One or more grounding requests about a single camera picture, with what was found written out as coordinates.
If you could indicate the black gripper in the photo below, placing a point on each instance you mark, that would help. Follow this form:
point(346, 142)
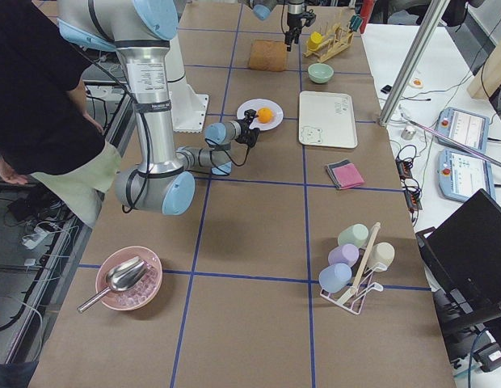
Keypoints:
point(245, 124)
point(292, 20)

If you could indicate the white round plate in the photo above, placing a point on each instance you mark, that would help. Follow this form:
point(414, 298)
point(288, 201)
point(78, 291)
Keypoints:
point(256, 104)

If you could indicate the orange fruit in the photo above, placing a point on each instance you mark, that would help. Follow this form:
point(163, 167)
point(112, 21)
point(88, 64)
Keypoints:
point(265, 115)

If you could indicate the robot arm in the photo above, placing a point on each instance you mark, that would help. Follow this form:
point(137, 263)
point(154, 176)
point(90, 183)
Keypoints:
point(262, 9)
point(140, 33)

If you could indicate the cream bear tray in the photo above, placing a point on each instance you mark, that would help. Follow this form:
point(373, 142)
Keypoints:
point(326, 119)

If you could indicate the yellow cup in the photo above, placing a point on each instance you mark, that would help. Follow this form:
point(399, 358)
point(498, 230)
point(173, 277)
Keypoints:
point(314, 41)

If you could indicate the wooden cutting board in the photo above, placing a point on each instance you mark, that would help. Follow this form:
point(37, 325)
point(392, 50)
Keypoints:
point(268, 55)

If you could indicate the green bowl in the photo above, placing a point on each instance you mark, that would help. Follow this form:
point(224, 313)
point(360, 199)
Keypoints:
point(320, 73)

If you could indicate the wooden dish rack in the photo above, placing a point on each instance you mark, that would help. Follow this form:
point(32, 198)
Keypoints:
point(336, 39)

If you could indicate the red cylinder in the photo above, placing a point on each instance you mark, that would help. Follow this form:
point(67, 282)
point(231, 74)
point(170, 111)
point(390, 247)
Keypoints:
point(366, 12)

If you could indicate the small black device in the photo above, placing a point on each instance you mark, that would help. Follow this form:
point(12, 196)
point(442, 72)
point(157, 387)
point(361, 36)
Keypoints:
point(386, 89)

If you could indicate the pink and grey cloth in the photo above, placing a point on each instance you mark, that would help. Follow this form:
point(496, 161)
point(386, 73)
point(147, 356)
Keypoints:
point(344, 174)

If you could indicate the fried egg toy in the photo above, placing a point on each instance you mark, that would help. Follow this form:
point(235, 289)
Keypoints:
point(416, 83)

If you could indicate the green pastel cup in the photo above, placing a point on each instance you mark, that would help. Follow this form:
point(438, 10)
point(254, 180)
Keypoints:
point(356, 235)

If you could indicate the purple pastel cup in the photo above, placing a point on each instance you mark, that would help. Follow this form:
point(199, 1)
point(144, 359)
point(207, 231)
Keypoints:
point(346, 254)

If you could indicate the blue pastel cup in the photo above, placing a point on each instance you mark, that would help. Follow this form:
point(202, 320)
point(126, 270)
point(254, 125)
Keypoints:
point(334, 277)

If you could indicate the beige pastel cup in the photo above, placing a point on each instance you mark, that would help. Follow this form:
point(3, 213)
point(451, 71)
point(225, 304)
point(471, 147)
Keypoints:
point(383, 253)

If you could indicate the metal scoop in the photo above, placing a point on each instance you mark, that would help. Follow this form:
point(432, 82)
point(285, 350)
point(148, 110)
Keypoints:
point(119, 279)

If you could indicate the upper teach pendant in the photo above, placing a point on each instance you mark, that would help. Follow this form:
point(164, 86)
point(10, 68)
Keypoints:
point(469, 129)

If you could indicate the teach pendant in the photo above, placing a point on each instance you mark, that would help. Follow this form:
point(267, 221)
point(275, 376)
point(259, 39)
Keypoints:
point(461, 175)
point(469, 129)

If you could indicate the white cup rack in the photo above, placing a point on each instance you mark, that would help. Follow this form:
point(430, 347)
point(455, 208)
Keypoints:
point(351, 297)

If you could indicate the person in black shirt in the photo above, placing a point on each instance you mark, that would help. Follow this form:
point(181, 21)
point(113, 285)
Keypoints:
point(45, 130)

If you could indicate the pink bowl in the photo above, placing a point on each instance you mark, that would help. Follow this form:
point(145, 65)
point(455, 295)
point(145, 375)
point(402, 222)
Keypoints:
point(144, 281)

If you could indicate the lower teach pendant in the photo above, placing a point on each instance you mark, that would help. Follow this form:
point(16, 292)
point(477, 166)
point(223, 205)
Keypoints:
point(461, 175)

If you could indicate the black laptop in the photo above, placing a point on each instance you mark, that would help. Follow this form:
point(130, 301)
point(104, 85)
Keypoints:
point(464, 252)

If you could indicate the aluminium frame post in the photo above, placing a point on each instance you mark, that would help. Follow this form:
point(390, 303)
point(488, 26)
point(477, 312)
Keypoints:
point(417, 48)

